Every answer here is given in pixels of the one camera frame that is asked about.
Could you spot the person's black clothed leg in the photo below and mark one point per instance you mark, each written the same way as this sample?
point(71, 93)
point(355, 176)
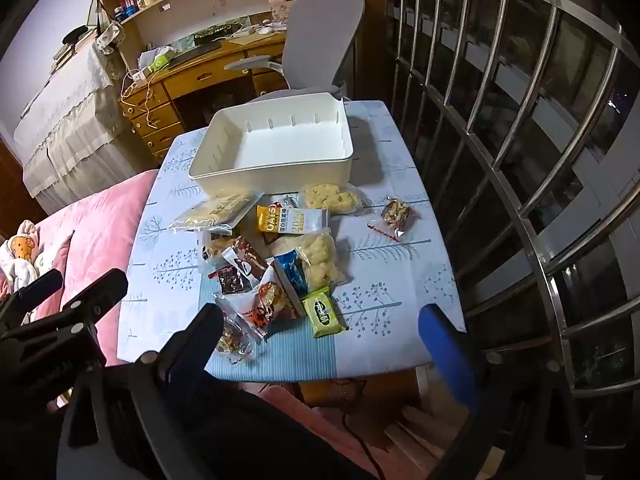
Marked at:
point(260, 440)

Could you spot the pink rug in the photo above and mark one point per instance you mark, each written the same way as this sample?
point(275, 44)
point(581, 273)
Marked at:
point(320, 425)

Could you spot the tree print tablecloth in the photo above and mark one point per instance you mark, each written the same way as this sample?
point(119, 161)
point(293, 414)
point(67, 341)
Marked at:
point(390, 270)

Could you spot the red and white snack packet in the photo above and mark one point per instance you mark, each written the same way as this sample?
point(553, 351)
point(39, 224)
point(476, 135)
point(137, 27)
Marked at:
point(287, 201)

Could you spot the black sign board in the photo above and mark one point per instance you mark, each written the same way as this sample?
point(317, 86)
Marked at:
point(215, 32)

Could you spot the patterned cloth bag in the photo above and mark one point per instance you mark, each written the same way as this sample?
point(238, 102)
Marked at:
point(107, 37)

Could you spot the white plastic bin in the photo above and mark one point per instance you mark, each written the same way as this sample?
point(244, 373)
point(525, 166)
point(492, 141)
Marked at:
point(280, 145)

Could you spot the clear packet of mixed nuts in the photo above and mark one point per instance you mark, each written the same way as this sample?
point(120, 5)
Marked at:
point(232, 342)

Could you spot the beige flat snack packet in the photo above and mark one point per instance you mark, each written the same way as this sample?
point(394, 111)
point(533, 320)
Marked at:
point(274, 246)

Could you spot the wooden bookshelf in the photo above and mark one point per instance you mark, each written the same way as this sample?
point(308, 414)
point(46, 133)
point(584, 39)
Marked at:
point(210, 5)

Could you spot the clear packet of yellow pastry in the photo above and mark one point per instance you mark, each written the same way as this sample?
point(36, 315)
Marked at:
point(320, 255)
point(330, 197)

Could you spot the white and orange plush toy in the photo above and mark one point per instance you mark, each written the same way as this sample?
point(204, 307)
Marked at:
point(20, 250)

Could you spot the white computer mouse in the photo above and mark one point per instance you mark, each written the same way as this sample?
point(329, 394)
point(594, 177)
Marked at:
point(265, 30)

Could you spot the blue snack packet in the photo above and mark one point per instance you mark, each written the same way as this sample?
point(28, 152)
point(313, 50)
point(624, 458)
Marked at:
point(292, 272)

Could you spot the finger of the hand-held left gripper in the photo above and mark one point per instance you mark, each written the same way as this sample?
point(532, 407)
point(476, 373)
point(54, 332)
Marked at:
point(97, 290)
point(37, 287)

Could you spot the pink blanket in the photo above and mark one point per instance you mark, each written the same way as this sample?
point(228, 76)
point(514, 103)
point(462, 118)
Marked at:
point(95, 230)

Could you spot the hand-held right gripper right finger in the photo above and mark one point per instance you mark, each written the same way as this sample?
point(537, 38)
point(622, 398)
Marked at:
point(447, 352)

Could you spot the small dark red packet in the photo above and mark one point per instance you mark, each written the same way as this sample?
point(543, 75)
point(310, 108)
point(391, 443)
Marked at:
point(245, 260)

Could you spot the clear packet of brown cake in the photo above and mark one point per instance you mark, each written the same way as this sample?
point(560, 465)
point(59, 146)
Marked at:
point(215, 247)

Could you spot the clear packet of yellow crackers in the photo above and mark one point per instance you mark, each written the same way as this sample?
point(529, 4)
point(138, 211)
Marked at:
point(207, 212)

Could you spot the red and white twist strip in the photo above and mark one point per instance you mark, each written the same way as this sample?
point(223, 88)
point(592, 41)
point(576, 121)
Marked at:
point(381, 229)

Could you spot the wooden desk with drawers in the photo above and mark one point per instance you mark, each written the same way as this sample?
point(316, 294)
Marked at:
point(210, 80)

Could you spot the bed with lace cover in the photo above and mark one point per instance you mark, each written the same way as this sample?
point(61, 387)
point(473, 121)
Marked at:
point(70, 125)

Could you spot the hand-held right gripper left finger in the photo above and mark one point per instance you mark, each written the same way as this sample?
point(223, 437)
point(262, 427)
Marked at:
point(192, 340)

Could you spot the green snack packet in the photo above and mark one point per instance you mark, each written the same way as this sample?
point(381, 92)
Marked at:
point(322, 315)

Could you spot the green and white box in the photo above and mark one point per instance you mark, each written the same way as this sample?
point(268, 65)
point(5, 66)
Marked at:
point(159, 62)

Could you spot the dark red snack packet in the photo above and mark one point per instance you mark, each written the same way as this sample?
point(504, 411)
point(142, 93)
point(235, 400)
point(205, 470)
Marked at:
point(230, 280)

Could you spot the small clear nut bar packet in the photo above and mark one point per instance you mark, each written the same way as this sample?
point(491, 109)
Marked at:
point(395, 215)

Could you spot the metal window grille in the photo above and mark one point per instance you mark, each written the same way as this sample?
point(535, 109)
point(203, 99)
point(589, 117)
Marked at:
point(550, 280)

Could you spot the black keyboard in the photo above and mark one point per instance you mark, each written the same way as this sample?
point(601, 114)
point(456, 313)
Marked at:
point(195, 55)

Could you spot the grey office chair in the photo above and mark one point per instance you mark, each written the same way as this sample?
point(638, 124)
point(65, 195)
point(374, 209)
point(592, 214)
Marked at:
point(320, 35)

